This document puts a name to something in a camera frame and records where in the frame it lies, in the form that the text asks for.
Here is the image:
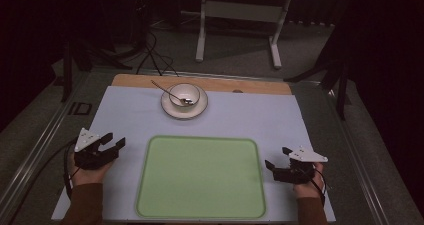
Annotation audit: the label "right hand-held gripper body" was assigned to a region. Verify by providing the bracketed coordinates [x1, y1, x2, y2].
[272, 146, 329, 186]

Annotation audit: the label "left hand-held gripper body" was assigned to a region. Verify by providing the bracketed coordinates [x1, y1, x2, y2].
[73, 127, 120, 171]

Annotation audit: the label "person's left hand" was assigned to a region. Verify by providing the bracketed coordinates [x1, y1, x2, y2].
[68, 152, 115, 188]

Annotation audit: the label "person's right hand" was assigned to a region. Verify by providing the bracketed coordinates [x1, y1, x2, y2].
[292, 162, 327, 200]

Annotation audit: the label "pale blue table mat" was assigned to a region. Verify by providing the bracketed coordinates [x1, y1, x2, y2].
[50, 85, 337, 223]

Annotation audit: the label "metal spoon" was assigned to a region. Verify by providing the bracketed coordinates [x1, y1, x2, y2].
[150, 79, 195, 106]

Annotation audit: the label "green tray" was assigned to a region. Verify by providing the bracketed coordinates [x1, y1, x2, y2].
[134, 135, 267, 220]

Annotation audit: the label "white saucer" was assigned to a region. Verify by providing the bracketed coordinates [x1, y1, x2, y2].
[160, 84, 209, 121]

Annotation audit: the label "white bowl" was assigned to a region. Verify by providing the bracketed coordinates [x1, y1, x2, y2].
[168, 82, 201, 109]

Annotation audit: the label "black tripod stand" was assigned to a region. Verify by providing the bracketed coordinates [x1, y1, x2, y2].
[284, 34, 352, 121]

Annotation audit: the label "right hand-held gripper black cable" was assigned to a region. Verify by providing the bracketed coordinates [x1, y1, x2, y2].
[309, 167, 331, 207]

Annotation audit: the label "hand-held gripper black cable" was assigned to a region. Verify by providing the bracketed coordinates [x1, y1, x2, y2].
[309, 167, 331, 207]
[7, 137, 81, 225]

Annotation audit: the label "left hand-held gripper black cable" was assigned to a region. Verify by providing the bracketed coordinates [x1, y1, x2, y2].
[7, 137, 81, 225]

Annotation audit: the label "black rectangular floor bracket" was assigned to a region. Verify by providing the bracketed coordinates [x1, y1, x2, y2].
[67, 101, 93, 117]

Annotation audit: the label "aluminium frame rail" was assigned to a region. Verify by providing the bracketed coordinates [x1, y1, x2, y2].
[325, 88, 392, 225]
[0, 72, 90, 219]

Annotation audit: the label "black floor cables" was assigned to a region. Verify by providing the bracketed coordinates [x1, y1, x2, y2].
[134, 29, 180, 78]

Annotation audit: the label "white metal desk frame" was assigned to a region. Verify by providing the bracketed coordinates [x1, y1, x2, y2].
[194, 0, 295, 70]

